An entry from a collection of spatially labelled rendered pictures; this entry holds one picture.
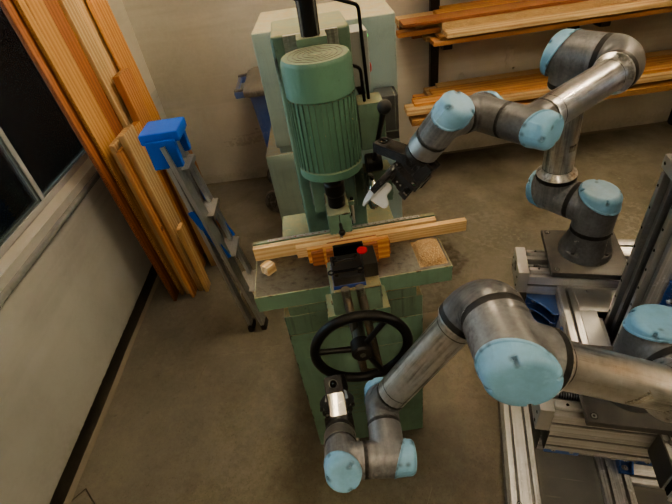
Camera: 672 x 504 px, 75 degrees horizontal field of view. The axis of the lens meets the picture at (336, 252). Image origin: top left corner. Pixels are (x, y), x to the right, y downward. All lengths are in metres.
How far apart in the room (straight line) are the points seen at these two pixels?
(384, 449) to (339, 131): 0.74
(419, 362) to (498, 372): 0.25
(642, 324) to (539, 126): 0.45
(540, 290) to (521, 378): 0.90
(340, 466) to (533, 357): 0.45
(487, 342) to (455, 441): 1.31
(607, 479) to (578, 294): 0.62
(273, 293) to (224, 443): 0.99
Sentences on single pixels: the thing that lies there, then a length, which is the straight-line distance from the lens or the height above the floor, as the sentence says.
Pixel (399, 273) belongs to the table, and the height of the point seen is 0.90.
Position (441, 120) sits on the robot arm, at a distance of 0.93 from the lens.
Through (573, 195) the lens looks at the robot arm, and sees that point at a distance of 1.48.
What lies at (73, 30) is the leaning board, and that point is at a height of 1.46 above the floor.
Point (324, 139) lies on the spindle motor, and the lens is 1.14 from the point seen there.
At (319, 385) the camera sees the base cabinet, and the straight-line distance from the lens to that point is 1.66.
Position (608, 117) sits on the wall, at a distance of 4.39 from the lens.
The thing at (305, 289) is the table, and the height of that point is 0.90.
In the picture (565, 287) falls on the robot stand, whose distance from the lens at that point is 1.60.
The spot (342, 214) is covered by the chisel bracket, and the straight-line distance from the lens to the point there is 1.29.
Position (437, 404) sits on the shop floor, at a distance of 2.10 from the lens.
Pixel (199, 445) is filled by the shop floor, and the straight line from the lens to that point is 2.19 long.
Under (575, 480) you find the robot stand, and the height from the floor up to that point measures 0.21.
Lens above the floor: 1.78
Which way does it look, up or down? 39 degrees down
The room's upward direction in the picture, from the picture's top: 9 degrees counter-clockwise
